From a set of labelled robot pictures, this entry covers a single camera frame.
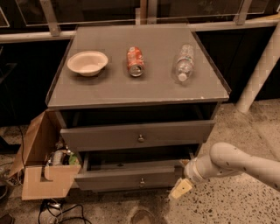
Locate open cardboard box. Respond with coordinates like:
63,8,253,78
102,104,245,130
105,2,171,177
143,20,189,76
9,110,81,200

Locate black cables on floor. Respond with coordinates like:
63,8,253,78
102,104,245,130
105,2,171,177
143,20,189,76
38,198,93,224

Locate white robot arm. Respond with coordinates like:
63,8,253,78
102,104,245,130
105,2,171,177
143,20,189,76
169,142,280,200

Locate white paper bowl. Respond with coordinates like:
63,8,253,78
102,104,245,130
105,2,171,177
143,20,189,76
66,51,109,77

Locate clear plastic water bottle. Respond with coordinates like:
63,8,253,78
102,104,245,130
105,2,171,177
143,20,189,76
176,44,194,82

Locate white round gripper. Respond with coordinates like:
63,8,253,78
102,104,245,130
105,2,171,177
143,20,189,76
169,157,209,200

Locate grey drawer cabinet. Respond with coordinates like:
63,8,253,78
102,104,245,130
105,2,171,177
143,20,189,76
45,24,232,193

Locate grey drawer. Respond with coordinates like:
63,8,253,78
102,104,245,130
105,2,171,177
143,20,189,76
60,120,214,151
74,153,185,193

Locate grey top drawer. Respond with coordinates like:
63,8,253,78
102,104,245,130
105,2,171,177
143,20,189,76
60,120,214,151

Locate metal railing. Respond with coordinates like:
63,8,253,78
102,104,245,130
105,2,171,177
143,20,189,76
0,0,280,44

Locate white diagonal post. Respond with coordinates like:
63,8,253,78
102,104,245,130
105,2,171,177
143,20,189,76
235,22,280,114

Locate orange soda can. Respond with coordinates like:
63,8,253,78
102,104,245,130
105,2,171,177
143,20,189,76
127,46,144,77

